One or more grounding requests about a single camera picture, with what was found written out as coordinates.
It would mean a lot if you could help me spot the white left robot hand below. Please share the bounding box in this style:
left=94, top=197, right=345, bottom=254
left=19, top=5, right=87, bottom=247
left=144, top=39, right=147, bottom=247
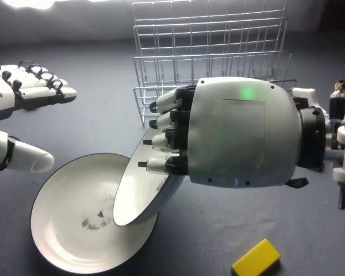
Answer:
left=0, top=60, right=78, bottom=173

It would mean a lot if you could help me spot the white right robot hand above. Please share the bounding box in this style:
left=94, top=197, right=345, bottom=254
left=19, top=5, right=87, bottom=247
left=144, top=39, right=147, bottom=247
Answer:
left=137, top=76, right=308, bottom=188

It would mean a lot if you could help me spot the white plate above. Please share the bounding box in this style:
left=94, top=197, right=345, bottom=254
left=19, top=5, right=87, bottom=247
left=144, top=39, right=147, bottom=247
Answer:
left=112, top=126, right=185, bottom=228
left=30, top=154, right=159, bottom=274

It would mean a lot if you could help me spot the yellow rectangular block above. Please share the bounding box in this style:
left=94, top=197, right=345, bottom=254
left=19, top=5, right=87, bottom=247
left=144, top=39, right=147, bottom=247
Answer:
left=231, top=238, right=282, bottom=276

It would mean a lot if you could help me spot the silver wire dish rack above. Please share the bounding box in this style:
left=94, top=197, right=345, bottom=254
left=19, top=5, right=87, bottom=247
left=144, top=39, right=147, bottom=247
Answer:
left=131, top=0, right=297, bottom=127

